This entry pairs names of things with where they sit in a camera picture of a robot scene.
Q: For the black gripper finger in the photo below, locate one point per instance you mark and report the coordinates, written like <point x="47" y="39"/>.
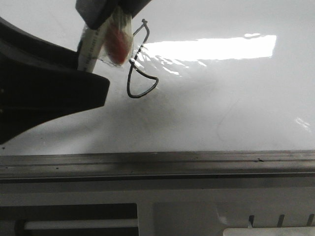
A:
<point x="96" y="12"/>
<point x="39" y="82"/>

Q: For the white black whiteboard marker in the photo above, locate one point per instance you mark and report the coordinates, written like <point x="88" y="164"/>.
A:
<point x="90" y="46"/>

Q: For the red round magnet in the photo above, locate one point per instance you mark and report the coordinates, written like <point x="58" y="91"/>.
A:
<point x="117" y="44"/>

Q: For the white whiteboard surface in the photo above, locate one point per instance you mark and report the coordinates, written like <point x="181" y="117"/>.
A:
<point x="233" y="75"/>

